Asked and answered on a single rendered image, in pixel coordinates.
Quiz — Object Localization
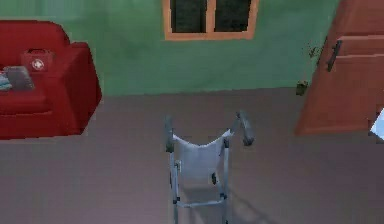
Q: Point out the red first aid case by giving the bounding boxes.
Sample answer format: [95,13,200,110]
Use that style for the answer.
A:
[20,48,55,74]

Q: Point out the orange wooden room door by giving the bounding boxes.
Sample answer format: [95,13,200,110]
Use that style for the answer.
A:
[294,0,384,137]

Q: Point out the grey cushion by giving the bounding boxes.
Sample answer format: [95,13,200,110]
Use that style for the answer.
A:
[2,65,36,92]

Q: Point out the red sofa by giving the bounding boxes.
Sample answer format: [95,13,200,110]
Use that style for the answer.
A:
[0,19,103,141]

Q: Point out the black door handle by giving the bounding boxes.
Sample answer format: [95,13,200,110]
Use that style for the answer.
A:
[326,39,343,73]

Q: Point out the orange framed window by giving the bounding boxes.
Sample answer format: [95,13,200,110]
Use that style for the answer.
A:
[162,0,260,42]

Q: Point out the dark green door stopper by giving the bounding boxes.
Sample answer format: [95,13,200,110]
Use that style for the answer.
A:
[295,80,309,97]

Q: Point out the grey metal walking frame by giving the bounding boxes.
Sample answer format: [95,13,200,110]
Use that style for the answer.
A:
[163,110,256,224]

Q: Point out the pale blue folded cloth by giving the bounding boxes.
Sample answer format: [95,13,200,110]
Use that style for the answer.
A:
[0,70,13,92]

